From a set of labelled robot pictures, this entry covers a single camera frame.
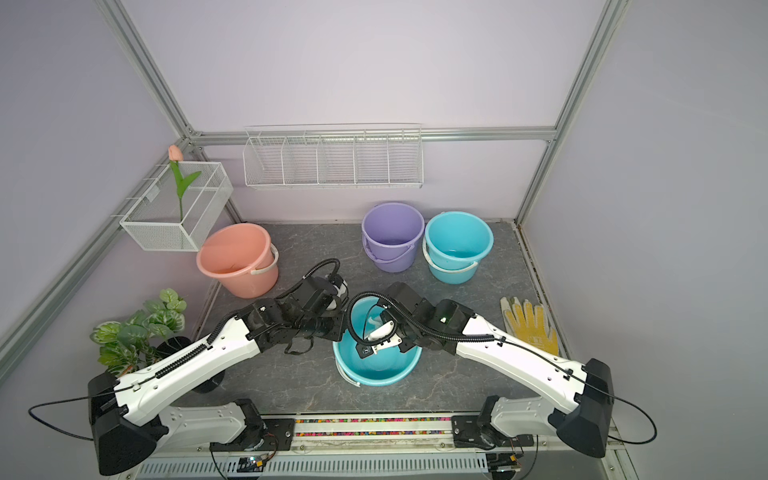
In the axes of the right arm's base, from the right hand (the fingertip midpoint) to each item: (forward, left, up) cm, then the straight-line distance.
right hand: (391, 310), depth 74 cm
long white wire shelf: (+52, +19, +10) cm, 56 cm away
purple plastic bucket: (+33, 0, -7) cm, 33 cm away
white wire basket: (+23, +62, +10) cm, 67 cm away
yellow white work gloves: (+5, -42, -19) cm, 47 cm away
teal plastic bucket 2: (-8, +1, -19) cm, 21 cm away
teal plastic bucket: (+34, -22, -15) cm, 44 cm away
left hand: (-3, +11, -2) cm, 12 cm away
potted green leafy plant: (-7, +55, +2) cm, 56 cm away
